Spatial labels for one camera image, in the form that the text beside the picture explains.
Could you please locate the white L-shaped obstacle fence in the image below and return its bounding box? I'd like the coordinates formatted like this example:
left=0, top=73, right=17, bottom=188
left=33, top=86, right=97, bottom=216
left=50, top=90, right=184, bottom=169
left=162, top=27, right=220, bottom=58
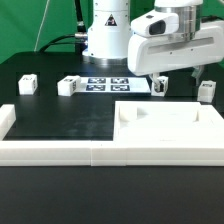
left=0, top=104, right=224, bottom=166

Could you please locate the white square tabletop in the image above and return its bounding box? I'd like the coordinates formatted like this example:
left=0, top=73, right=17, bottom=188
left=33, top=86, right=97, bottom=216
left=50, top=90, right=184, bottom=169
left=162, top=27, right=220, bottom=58
left=113, top=101, right=224, bottom=141

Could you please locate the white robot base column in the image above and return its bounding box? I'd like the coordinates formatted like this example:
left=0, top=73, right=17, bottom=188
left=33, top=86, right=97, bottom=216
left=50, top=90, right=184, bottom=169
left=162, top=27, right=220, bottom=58
left=82, top=0, right=133, bottom=65

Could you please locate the fiducial marker sheet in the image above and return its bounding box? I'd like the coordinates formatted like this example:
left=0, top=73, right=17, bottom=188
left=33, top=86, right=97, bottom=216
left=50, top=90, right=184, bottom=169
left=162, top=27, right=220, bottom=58
left=77, top=77, right=150, bottom=93

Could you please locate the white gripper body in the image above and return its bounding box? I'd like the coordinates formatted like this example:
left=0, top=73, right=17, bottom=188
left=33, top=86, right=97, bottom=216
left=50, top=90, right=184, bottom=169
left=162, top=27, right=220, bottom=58
left=128, top=21, right=224, bottom=76

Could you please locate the black cable bundle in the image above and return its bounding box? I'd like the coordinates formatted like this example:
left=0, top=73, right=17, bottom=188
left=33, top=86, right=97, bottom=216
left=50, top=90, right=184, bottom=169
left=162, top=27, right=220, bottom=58
left=39, top=0, right=89, bottom=53

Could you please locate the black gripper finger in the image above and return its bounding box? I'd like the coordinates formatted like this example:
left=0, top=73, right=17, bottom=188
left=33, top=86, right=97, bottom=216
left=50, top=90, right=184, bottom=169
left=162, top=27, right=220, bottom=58
left=149, top=73, right=160, bottom=88
left=192, top=65, right=204, bottom=80

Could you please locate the white thin cable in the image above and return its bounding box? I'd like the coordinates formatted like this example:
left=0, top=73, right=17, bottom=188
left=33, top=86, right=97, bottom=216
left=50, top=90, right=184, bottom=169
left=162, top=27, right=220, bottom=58
left=34, top=0, right=51, bottom=52

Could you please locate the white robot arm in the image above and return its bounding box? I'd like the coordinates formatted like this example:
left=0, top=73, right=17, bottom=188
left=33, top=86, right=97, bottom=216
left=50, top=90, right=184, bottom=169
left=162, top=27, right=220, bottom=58
left=128, top=0, right=224, bottom=80

